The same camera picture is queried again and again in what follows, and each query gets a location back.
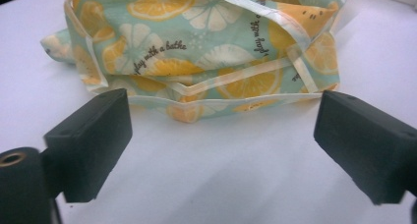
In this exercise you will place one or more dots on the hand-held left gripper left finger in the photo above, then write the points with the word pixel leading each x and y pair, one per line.
pixel 88 145

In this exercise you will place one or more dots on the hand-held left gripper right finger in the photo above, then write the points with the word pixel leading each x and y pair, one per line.
pixel 364 145

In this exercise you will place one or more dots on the lemon print fabric bag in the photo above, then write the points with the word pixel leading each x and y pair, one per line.
pixel 183 50

